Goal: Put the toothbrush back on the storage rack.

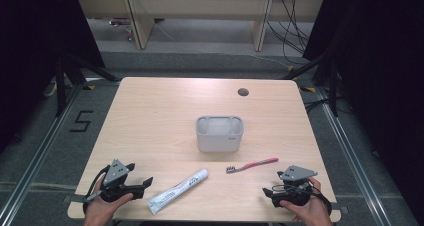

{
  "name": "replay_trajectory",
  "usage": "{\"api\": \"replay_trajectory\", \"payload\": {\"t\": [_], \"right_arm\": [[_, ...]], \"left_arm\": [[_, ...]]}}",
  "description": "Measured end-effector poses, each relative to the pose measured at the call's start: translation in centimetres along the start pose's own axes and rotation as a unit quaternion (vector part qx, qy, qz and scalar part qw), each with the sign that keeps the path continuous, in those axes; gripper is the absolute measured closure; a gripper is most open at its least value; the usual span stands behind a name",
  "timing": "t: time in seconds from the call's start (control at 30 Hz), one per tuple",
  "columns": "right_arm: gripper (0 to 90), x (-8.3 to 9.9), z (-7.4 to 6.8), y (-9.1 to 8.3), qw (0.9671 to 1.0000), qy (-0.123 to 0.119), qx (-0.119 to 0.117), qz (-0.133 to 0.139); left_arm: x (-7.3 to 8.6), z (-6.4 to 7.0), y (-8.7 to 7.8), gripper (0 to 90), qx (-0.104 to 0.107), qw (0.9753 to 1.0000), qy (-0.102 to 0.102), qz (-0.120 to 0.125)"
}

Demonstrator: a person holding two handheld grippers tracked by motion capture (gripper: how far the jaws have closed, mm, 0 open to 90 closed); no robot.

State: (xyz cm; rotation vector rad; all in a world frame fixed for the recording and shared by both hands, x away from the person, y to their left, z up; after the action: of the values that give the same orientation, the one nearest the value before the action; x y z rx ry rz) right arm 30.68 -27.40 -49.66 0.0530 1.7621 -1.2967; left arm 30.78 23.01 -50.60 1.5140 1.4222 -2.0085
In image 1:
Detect person's right hand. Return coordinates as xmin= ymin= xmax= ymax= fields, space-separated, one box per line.
xmin=279 ymin=176 xmax=333 ymax=226

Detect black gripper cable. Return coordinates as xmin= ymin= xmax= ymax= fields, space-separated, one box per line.
xmin=271 ymin=182 xmax=333 ymax=217
xmin=83 ymin=165 xmax=111 ymax=214

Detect light wooden shelf unit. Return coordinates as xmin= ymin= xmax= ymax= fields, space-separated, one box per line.
xmin=74 ymin=0 xmax=326 ymax=52

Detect metal floor rail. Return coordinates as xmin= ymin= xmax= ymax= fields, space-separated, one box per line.
xmin=0 ymin=84 xmax=84 ymax=226
xmin=314 ymin=85 xmax=391 ymax=226

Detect black curtain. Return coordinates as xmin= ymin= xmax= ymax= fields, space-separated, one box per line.
xmin=0 ymin=0 xmax=105 ymax=154
xmin=303 ymin=0 xmax=424 ymax=217

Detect white object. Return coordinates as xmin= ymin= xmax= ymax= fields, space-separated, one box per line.
xmin=43 ymin=80 xmax=58 ymax=98

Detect white toothpaste tube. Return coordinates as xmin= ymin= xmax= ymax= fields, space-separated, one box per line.
xmin=146 ymin=168 xmax=210 ymax=216

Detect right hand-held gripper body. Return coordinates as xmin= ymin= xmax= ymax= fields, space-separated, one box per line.
xmin=271 ymin=164 xmax=318 ymax=208

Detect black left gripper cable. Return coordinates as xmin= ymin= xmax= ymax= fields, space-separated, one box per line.
xmin=83 ymin=165 xmax=111 ymax=214

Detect black floor cable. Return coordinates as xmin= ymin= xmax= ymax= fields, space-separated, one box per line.
xmin=304 ymin=98 xmax=331 ymax=114

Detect gray toothbrush holder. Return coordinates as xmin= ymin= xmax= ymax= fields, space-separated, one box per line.
xmin=195 ymin=115 xmax=244 ymax=153

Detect black hanging cables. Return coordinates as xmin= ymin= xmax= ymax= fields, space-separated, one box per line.
xmin=266 ymin=0 xmax=313 ymax=65

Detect pink toothbrush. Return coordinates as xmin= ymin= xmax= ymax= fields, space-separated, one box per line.
xmin=225 ymin=157 xmax=280 ymax=174

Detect person's left hand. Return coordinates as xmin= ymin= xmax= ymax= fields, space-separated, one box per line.
xmin=83 ymin=175 xmax=134 ymax=226

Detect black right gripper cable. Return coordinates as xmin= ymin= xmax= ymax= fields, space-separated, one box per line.
xmin=271 ymin=182 xmax=333 ymax=217

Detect black metal stand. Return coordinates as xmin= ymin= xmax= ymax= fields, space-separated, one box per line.
xmin=54 ymin=54 xmax=121 ymax=118
xmin=283 ymin=50 xmax=339 ymax=118

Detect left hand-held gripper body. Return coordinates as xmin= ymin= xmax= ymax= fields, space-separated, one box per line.
xmin=99 ymin=158 xmax=146 ymax=204

